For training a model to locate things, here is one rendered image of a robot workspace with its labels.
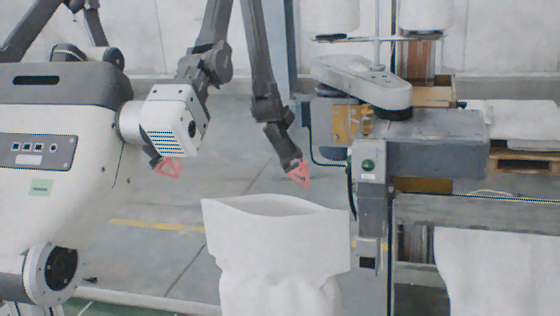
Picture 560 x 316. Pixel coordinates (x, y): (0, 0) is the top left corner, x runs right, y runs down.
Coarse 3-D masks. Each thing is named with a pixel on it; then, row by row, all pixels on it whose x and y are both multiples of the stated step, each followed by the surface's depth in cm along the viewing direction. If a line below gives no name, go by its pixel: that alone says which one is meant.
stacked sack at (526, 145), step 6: (510, 144) 396; (516, 144) 394; (522, 144) 393; (528, 144) 392; (534, 144) 391; (540, 144) 390; (546, 144) 389; (552, 144) 387; (558, 144) 386; (528, 150) 395; (534, 150) 393; (540, 150) 388; (546, 150) 387; (552, 150) 386; (558, 150) 385
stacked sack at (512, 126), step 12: (504, 120) 397; (516, 120) 395; (528, 120) 389; (540, 120) 387; (552, 120) 385; (492, 132) 387; (504, 132) 384; (516, 132) 381; (528, 132) 378; (540, 132) 375; (552, 132) 372
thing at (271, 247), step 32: (224, 224) 155; (256, 224) 145; (288, 224) 142; (320, 224) 143; (224, 256) 161; (256, 256) 150; (288, 256) 146; (320, 256) 147; (224, 288) 159; (256, 288) 153; (288, 288) 149; (320, 288) 148
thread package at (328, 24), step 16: (304, 0) 135; (320, 0) 131; (336, 0) 131; (352, 0) 133; (304, 16) 137; (320, 16) 133; (336, 16) 132; (352, 16) 134; (320, 32) 135; (336, 32) 134
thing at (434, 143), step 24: (384, 120) 123; (408, 120) 123; (432, 120) 121; (456, 120) 120; (480, 120) 119; (408, 144) 113; (432, 144) 111; (456, 144) 110; (480, 144) 108; (408, 168) 115; (432, 168) 113; (456, 168) 112; (480, 168) 110; (360, 192) 120; (384, 192) 119; (360, 216) 123; (384, 216) 121
